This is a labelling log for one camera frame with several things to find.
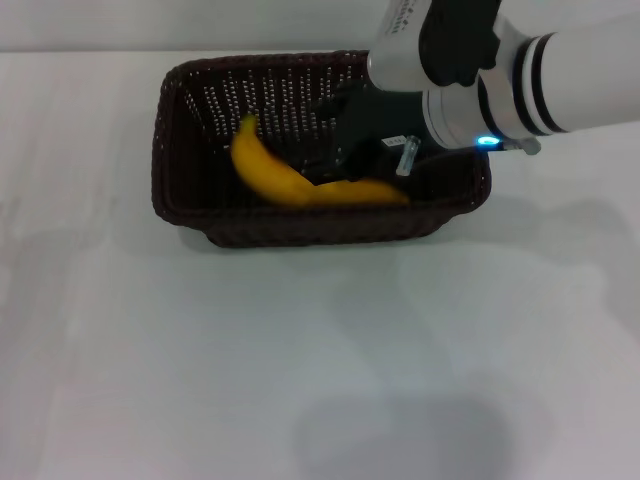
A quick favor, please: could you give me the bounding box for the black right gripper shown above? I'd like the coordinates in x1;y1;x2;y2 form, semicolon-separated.
298;81;434;185

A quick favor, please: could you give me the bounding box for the silver cable connector plug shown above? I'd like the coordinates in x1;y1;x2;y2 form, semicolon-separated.
395;134;423;178

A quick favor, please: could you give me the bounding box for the dark brown woven basket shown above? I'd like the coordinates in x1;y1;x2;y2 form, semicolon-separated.
148;48;493;249

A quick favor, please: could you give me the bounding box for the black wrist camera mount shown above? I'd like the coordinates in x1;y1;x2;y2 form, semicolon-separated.
418;0;502;88

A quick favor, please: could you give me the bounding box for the yellow banana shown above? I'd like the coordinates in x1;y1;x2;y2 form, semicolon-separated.
230;113;412;208

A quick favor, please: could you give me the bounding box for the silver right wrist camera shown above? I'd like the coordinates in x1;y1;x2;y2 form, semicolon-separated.
366;0;437;94

